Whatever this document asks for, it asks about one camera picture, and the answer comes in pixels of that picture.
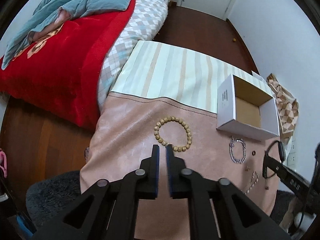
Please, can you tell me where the silver chain bracelet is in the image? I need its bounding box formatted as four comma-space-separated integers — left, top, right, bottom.
228, 136, 247, 164

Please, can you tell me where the red blanket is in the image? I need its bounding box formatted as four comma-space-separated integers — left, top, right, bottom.
1, 12, 124, 130

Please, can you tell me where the striped cream cloth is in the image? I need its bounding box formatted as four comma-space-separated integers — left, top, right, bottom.
111, 41, 272, 113

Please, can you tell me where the pink slipper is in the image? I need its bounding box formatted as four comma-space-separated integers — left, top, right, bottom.
0, 150, 8, 178

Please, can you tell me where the diamond pattern mattress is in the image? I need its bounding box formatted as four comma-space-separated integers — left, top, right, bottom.
97, 0, 171, 110

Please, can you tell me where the pink suede mat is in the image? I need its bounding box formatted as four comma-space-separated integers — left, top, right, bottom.
80, 92, 278, 239

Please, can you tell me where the silver pearl chain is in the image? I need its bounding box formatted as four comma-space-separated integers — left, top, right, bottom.
244, 171, 260, 196

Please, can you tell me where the wooden bead bracelet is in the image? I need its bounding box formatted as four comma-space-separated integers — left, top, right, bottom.
153, 115, 193, 152

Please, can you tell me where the black wristband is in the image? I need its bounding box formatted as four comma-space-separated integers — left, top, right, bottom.
265, 140, 286, 175

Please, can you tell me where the white cardboard box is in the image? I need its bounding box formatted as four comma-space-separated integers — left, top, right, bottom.
216, 74, 279, 141

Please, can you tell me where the teal quilt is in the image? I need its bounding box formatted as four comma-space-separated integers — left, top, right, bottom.
2, 0, 136, 70

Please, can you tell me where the dark grey fluffy rug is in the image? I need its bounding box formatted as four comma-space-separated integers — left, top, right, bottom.
25, 171, 81, 229

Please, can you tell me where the white power strip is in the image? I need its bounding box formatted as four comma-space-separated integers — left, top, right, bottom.
287, 137, 297, 169

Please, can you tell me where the brown checkered scarf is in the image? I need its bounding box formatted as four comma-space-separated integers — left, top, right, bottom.
266, 74, 299, 139

